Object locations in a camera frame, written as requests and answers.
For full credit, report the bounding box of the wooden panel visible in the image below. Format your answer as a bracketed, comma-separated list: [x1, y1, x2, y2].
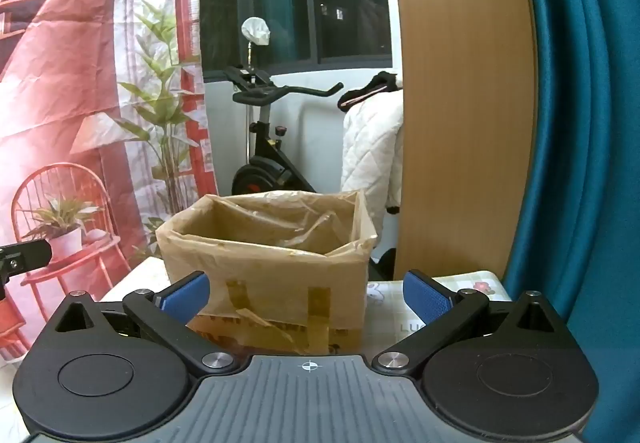
[387, 0, 537, 281]

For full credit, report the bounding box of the red printed backdrop cloth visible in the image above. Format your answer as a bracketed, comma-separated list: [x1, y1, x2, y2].
[0, 0, 221, 369]

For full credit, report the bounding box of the checkered tablecloth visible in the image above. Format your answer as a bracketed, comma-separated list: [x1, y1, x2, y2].
[97, 257, 512, 364]

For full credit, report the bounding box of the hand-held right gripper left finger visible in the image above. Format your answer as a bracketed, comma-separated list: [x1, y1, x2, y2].
[47, 271, 241, 379]

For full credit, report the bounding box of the brown cardboard box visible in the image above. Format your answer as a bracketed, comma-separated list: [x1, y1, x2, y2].
[156, 189, 378, 356]

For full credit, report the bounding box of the white quilted jacket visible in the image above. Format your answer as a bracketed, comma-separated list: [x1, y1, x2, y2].
[341, 90, 405, 214]

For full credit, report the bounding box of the black garment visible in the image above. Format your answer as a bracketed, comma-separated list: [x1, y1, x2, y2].
[336, 71, 403, 112]

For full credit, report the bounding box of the teal curtain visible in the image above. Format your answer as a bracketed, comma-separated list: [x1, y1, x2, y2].
[502, 0, 640, 443]

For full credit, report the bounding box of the black exercise bike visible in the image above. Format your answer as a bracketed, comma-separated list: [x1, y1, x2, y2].
[223, 65, 346, 196]

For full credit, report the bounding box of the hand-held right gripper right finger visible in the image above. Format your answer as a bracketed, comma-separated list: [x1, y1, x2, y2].
[372, 269, 571, 376]

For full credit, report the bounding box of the white bag on pole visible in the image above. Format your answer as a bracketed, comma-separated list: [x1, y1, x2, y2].
[241, 17, 271, 74]

